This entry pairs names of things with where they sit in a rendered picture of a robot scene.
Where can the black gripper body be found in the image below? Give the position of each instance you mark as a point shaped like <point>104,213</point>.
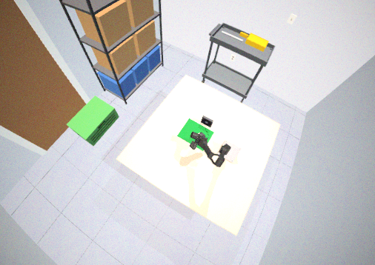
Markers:
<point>194,145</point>

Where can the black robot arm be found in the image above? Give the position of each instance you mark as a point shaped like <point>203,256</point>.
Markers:
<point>202,142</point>

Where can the green circuit board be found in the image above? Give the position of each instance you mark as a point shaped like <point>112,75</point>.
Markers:
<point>192,126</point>

